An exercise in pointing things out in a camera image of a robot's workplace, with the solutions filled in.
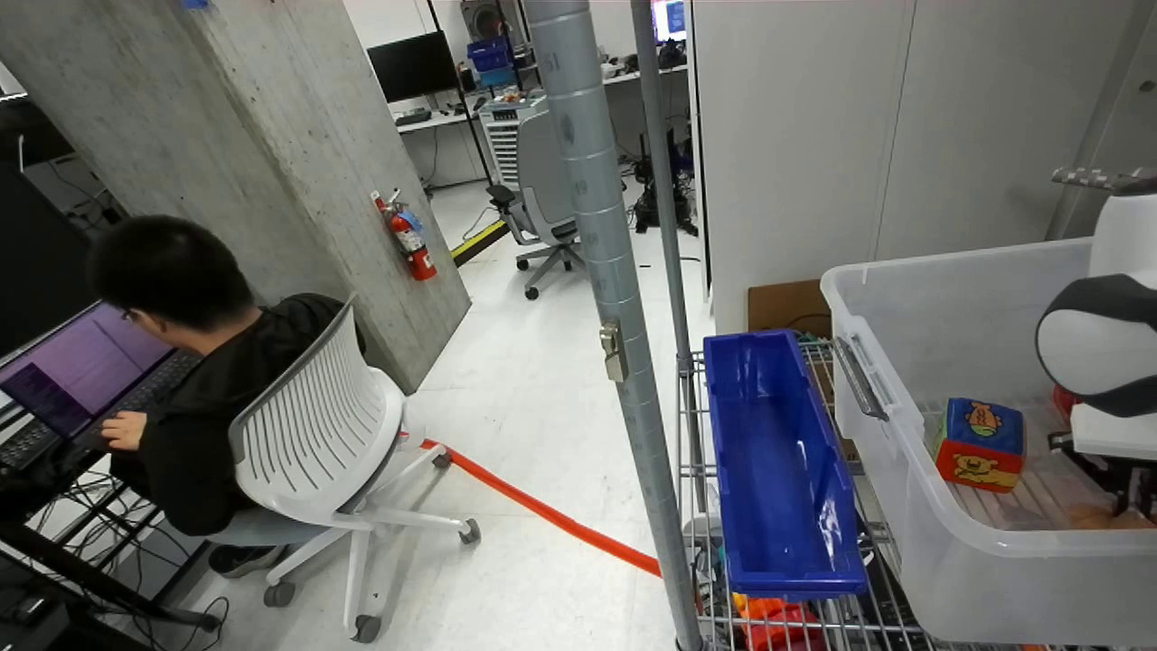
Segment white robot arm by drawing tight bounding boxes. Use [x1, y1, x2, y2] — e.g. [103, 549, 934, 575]
[1034, 191, 1157, 515]

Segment grey office chair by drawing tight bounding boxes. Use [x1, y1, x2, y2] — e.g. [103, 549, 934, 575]
[487, 185, 582, 298]

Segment orange floor tape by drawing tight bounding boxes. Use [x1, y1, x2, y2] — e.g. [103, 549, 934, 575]
[420, 437, 661, 578]

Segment red fire extinguisher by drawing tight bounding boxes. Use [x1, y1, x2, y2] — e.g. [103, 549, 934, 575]
[371, 191, 438, 283]

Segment cardboard box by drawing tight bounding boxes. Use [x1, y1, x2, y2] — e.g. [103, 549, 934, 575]
[749, 279, 833, 335]

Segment white office chair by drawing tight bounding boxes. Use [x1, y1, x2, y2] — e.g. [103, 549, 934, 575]
[228, 305, 481, 644]

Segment blue plastic bin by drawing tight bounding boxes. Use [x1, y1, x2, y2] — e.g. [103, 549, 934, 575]
[705, 329, 868, 601]

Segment grey metal pole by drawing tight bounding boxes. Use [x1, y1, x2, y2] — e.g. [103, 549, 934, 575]
[529, 0, 705, 651]

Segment clear plastic storage bin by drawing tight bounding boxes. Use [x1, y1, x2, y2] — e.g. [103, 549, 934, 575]
[816, 236, 1157, 648]

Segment seated person in black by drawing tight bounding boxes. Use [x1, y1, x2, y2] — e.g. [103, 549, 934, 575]
[87, 218, 339, 578]

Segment colourful toy block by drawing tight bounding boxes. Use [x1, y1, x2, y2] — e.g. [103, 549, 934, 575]
[936, 396, 1028, 490]

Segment computer monitor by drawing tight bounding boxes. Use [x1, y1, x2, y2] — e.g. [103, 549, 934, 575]
[0, 305, 171, 437]

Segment black keyboard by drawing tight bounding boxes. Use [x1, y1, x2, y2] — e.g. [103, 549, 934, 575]
[0, 405, 63, 472]

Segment wire mesh cart basket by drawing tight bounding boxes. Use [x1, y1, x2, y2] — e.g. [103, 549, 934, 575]
[673, 331, 1157, 651]

